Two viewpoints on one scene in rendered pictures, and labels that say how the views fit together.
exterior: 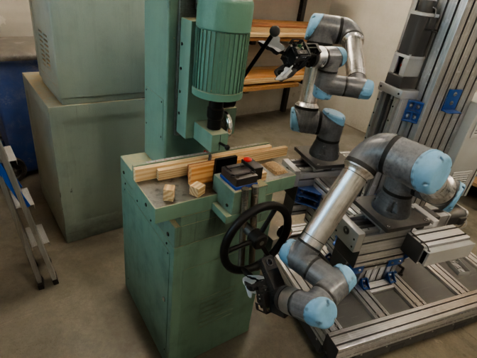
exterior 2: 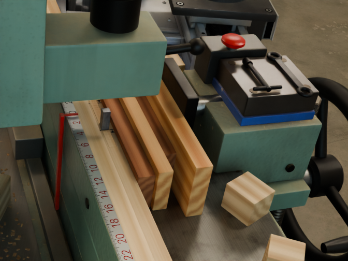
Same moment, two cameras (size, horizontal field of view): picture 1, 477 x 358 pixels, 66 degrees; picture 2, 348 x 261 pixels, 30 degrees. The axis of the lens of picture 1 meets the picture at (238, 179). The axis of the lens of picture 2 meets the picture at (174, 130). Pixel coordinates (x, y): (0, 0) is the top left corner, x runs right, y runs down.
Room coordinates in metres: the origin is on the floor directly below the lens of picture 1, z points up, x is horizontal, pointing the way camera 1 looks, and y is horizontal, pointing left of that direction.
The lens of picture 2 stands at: (1.04, 0.69, 1.39)
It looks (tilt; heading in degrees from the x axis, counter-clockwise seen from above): 36 degrees down; 281
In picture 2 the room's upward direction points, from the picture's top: 11 degrees clockwise
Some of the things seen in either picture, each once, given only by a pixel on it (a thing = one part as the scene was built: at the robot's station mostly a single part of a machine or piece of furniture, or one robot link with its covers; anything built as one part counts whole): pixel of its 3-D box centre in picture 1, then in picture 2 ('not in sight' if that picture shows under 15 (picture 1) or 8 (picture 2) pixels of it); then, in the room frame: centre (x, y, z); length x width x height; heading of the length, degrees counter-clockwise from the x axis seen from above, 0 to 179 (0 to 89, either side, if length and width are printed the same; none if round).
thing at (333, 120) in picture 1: (330, 123); not in sight; (1.72, -0.41, 0.98); 0.13 x 0.12 x 0.14; 89
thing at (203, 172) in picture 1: (218, 170); (163, 127); (1.18, 0.08, 0.94); 0.23 x 0.02 x 0.07; 128
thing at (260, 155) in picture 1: (228, 161); (85, 98); (1.30, 0.05, 0.92); 0.60 x 0.02 x 0.04; 128
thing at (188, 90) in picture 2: (229, 172); (197, 106); (1.15, 0.04, 0.95); 0.09 x 0.07 x 0.09; 128
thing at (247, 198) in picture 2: (197, 189); (247, 198); (1.06, 0.13, 0.92); 0.04 x 0.04 x 0.03; 62
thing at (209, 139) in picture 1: (210, 137); (91, 60); (1.26, 0.13, 1.03); 0.14 x 0.07 x 0.09; 38
